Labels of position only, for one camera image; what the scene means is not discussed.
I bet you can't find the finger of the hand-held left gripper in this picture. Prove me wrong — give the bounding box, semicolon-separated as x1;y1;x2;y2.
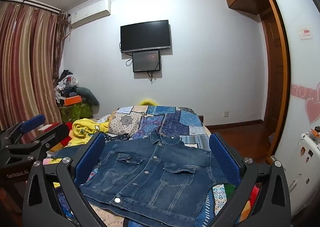
0;114;46;142
5;123;70;166

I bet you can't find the yellow soft item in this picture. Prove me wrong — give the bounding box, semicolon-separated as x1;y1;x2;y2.
138;98;158;106

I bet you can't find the red plush toy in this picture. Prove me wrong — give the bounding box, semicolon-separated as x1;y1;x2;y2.
51;122;73;152

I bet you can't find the pile of clothes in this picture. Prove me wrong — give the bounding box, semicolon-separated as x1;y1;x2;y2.
53;69;81;105

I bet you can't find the orange box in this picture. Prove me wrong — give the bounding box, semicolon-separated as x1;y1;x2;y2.
63;95;83;106

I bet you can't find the blue denim jacket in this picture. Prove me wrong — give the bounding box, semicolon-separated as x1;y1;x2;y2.
54;129;232;227

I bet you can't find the wooden door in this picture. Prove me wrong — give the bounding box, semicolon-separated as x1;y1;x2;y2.
260;8;282;130

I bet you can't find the teal pillow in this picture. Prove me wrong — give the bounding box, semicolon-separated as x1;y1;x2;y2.
76;87;100;113

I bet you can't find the white air conditioner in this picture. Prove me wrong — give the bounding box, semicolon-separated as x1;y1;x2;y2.
68;0;111;29

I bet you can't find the blue patchwork quilt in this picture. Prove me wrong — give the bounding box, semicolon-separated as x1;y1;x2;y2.
42;105;242;227

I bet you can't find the yellow printed blanket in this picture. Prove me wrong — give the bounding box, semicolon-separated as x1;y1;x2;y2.
65;117;111;147

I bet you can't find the small black wall monitor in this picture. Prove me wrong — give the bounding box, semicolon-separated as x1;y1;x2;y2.
132;50;161;73

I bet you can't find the black wall television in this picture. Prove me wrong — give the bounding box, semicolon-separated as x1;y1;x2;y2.
120;19;172;54

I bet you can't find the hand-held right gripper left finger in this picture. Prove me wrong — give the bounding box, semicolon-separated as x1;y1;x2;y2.
22;132;107;227

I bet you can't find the orange and black small item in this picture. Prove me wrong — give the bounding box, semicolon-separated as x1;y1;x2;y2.
308;125;320;145

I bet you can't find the red and white sticker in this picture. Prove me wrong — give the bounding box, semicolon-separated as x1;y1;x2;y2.
298;27;313;40

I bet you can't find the green cloth covered table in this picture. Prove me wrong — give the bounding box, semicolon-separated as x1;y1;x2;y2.
59;103;93;123

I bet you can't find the red striped curtain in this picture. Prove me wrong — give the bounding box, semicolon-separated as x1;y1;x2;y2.
0;0;70;134

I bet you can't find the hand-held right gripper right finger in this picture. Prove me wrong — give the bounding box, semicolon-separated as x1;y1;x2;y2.
209;132;292;227

